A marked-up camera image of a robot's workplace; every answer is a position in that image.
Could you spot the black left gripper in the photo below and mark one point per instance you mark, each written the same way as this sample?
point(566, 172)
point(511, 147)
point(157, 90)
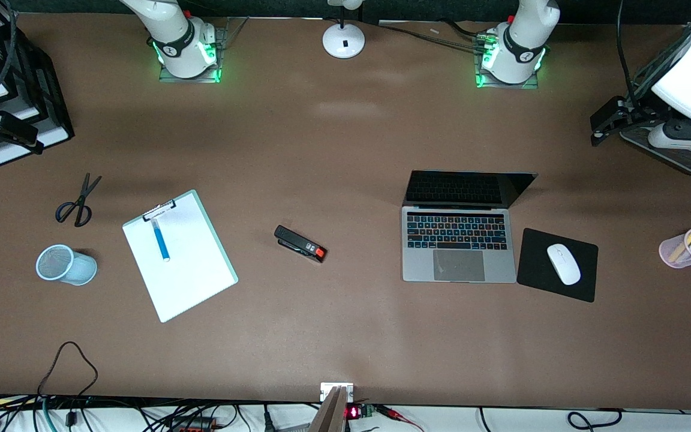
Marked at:
point(638, 112)

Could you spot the blue marker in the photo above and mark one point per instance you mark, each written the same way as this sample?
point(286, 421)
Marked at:
point(161, 240)

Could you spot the silver laptop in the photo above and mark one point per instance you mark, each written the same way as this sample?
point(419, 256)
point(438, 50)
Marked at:
point(458, 264)

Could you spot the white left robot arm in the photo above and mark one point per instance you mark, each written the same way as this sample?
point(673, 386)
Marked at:
point(519, 42)

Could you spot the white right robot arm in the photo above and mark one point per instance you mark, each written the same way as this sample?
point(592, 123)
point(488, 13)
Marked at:
point(171, 42)

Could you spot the yellow marker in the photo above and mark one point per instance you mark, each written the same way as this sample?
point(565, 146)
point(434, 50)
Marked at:
point(684, 243)

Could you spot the black stacked document tray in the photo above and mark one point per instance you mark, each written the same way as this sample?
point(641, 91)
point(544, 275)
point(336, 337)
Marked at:
point(51, 102)

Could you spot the black mesh desk tray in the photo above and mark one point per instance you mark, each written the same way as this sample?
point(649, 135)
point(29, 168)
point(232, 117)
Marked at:
point(681, 159)

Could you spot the black scissors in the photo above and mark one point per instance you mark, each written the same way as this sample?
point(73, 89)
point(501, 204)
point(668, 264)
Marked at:
point(83, 198)

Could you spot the blue mesh pen cup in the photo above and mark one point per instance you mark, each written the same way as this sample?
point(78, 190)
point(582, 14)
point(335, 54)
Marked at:
point(78, 269)

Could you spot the white computer mouse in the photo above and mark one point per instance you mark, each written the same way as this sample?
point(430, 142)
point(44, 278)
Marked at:
point(563, 264)

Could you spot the black mouse pad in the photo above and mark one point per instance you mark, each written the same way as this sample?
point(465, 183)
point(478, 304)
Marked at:
point(537, 270)

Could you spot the white paper sheet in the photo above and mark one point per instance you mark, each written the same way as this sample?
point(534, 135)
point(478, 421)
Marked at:
point(183, 276)

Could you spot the mint green clipboard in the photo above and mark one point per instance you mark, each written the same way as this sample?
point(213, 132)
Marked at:
point(216, 240)

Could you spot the white round-base stand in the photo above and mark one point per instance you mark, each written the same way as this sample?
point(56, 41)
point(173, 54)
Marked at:
point(344, 41)

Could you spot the black stapler with orange tip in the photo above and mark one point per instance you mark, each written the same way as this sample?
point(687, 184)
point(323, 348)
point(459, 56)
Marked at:
point(297, 242)

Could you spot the black device with orange connectors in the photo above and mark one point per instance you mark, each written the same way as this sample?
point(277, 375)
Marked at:
point(195, 424)

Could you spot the red display circuit board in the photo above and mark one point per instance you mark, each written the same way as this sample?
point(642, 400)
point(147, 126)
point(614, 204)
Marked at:
point(354, 412)

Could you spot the small white box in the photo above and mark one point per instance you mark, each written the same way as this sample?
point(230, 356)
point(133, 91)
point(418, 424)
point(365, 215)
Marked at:
point(327, 389)

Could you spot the wooden beam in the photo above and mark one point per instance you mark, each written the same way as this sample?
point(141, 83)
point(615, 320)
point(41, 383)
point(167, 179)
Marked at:
point(330, 414)

